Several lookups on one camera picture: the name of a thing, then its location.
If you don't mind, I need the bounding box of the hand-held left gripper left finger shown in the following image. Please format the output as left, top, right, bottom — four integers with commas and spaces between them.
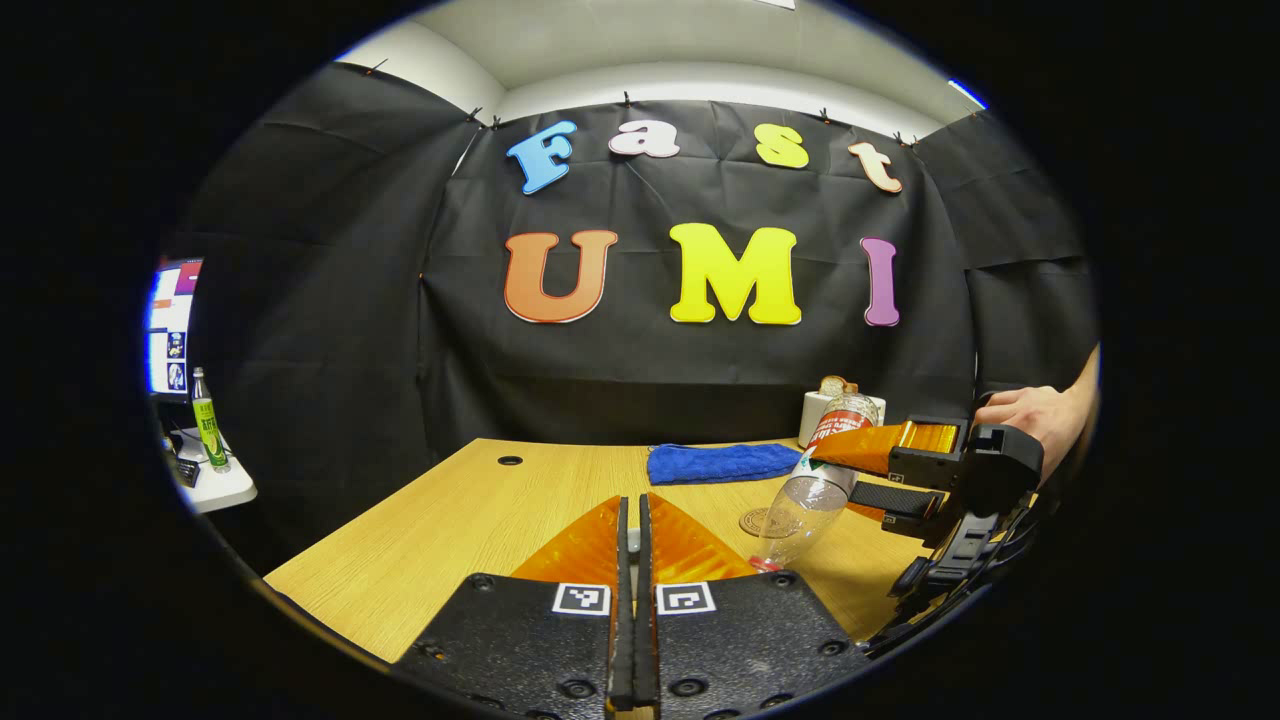
392, 495, 635, 720

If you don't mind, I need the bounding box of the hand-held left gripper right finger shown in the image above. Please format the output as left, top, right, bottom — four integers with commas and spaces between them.
637, 492, 871, 720

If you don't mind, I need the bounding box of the clear plastic water bottle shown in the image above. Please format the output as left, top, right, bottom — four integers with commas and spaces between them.
748, 392, 881, 573

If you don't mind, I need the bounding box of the green drink bottle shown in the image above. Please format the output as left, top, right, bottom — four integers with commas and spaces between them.
190, 367, 231, 473

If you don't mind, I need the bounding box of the white toaster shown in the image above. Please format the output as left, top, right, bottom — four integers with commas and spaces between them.
798, 390, 887, 449

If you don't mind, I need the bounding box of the blue folded towel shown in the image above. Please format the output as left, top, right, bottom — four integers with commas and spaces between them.
646, 442, 804, 487

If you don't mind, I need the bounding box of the black backdrop cloth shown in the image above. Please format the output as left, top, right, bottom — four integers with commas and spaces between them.
165, 60, 1101, 546

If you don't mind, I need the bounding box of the white side table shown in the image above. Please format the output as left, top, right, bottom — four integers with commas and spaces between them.
165, 425, 258, 514

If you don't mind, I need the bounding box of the computer monitor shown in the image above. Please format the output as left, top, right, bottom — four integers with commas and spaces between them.
148, 258, 204, 399

